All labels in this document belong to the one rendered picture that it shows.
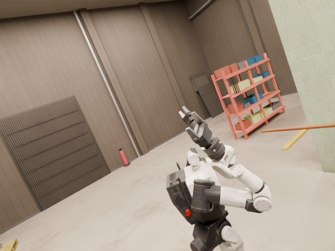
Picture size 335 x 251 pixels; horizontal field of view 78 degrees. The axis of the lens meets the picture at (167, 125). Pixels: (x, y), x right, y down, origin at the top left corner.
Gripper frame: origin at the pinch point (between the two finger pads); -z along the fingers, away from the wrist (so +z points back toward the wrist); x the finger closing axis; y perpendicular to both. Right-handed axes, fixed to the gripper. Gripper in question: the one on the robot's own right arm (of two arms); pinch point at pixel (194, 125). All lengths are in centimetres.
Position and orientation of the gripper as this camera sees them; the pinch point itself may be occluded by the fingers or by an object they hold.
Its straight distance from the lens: 87.9
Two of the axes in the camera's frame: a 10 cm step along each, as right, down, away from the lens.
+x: 2.8, -6.3, 7.3
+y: 7.3, -3.6, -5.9
